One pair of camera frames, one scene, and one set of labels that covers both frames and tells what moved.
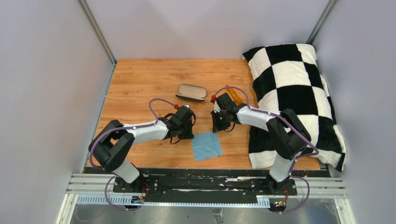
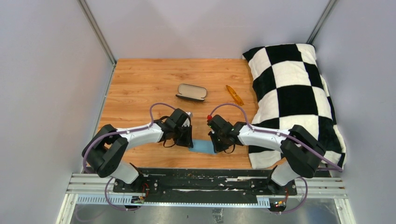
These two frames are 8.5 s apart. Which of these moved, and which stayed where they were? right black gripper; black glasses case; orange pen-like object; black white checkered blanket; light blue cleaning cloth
Moved: light blue cleaning cloth; right black gripper
Stayed: black white checkered blanket; orange pen-like object; black glasses case
